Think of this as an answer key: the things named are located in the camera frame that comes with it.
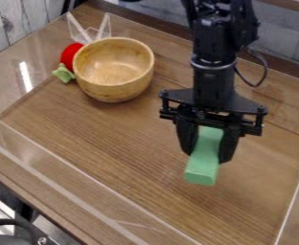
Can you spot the green rectangular stick block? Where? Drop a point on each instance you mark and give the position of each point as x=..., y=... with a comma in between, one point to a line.
x=203, y=164

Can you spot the brown wooden bowl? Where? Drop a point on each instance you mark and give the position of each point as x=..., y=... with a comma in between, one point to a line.
x=113, y=69

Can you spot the red plush tomato toy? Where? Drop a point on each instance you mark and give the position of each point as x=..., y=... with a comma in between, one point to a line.
x=65, y=72

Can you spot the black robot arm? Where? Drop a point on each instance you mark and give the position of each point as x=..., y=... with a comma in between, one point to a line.
x=224, y=29

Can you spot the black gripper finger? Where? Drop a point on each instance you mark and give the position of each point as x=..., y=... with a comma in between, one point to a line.
x=187, y=131
x=228, y=143

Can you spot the clear acrylic table barrier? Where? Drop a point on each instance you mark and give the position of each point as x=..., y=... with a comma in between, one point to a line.
x=96, y=213

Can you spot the black table clamp mount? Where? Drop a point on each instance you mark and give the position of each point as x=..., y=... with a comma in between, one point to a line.
x=29, y=232

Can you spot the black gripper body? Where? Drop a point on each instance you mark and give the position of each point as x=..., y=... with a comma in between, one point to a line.
x=240, y=111

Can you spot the clear acrylic corner bracket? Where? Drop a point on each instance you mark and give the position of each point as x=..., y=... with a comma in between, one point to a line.
x=88, y=35

